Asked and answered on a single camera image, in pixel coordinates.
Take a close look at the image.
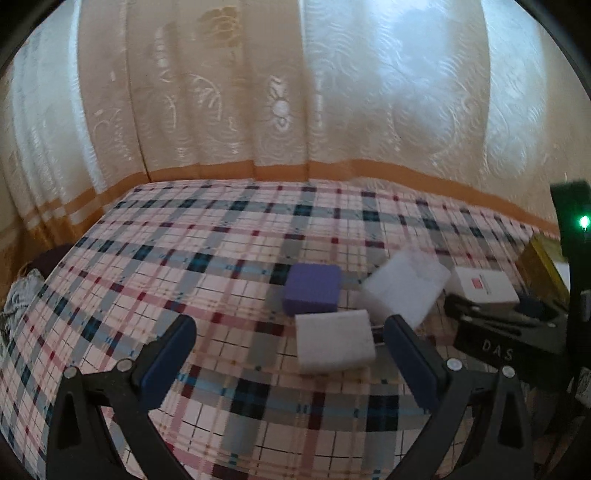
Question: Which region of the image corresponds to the plaid tablecloth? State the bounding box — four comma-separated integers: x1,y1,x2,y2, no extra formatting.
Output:
1,181,534,479

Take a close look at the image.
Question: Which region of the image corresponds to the cream lace curtain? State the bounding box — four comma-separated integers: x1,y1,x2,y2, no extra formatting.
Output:
1,1,590,286

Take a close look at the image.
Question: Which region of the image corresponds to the purple rectangular block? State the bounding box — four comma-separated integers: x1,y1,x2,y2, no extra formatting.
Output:
283,263,342,317

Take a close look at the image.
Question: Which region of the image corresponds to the white box with red label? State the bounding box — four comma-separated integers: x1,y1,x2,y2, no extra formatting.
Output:
445,266,519,306

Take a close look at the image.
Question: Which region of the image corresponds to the white foam block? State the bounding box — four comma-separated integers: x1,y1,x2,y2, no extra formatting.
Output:
295,310,377,375

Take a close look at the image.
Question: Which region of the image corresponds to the crumpled grey white cloth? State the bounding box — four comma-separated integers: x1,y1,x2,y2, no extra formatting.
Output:
1,269,44,347

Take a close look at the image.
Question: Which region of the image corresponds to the gold metal tin tray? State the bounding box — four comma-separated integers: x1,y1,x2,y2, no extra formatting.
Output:
516,232,570,308

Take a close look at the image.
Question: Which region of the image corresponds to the clear plastic lidded box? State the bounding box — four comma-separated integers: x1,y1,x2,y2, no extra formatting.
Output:
356,249,451,330

